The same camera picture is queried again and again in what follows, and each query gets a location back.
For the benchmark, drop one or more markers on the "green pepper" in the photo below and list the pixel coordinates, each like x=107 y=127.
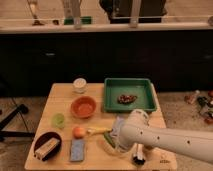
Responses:
x=109 y=139

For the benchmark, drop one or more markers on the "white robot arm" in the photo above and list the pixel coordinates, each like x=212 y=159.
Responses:
x=135 y=129

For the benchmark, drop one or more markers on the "white paper cup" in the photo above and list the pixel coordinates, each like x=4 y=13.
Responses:
x=79 y=85

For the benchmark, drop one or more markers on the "small green translucent cup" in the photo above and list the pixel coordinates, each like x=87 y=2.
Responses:
x=58 y=121

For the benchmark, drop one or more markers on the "green plastic tray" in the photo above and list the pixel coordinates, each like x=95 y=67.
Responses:
x=140 y=87

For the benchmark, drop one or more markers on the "brown speckled item in tray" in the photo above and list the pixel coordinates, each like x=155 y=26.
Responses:
x=126 y=99

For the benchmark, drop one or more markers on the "orange bowl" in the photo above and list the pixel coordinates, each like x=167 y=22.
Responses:
x=83 y=107

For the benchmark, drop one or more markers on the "grey crumpled cloth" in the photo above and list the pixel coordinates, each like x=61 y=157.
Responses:
x=116 y=126

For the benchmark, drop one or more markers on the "orange peach fruit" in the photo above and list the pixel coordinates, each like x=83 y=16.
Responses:
x=78 y=132

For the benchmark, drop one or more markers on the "blue sponge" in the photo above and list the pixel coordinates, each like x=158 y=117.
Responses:
x=77 y=150

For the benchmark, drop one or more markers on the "dark brown bowl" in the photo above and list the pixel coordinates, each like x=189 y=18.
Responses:
x=43 y=139

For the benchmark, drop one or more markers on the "tan block in bowl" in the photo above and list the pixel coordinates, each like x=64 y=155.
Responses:
x=46 y=148

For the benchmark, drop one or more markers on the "black chair base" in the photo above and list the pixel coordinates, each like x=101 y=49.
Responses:
x=22 y=109

